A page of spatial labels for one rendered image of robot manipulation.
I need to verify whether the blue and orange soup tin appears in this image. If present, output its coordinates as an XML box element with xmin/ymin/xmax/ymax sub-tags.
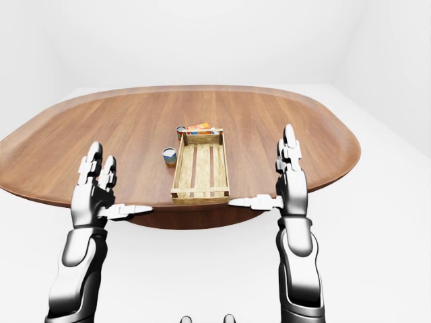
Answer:
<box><xmin>162</xmin><ymin>147</ymin><xmax>178</xmax><ymax>168</ymax></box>

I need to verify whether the wooden slat tray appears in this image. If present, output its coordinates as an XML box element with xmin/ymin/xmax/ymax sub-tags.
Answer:
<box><xmin>170</xmin><ymin>128</ymin><xmax>231</xmax><ymax>205</ymax></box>

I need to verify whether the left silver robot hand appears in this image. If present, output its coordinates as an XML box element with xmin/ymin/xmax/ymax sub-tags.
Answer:
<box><xmin>70</xmin><ymin>141</ymin><xmax>154</xmax><ymax>229</ymax></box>

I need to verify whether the orange printed food box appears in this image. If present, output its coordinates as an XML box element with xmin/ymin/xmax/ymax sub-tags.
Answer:
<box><xmin>186</xmin><ymin>122</ymin><xmax>217</xmax><ymax>136</ymax></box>

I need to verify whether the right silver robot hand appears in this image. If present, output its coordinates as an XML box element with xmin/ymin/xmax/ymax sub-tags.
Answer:
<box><xmin>228</xmin><ymin>124</ymin><xmax>309</xmax><ymax>223</ymax></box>

